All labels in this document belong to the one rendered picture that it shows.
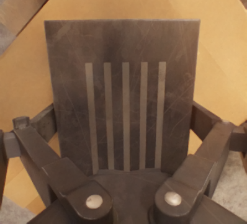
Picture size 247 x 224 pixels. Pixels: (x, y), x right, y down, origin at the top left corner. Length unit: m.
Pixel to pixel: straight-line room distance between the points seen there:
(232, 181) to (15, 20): 1.87
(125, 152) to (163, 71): 0.09
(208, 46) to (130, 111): 0.15
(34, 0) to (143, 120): 1.00
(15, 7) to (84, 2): 0.91
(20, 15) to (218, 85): 1.02
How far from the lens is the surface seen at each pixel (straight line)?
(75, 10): 0.25
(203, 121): 0.17
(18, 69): 0.28
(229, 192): 1.83
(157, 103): 0.16
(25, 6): 1.12
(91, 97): 0.16
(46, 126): 0.17
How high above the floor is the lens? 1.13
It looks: 74 degrees down
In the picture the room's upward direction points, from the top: 174 degrees clockwise
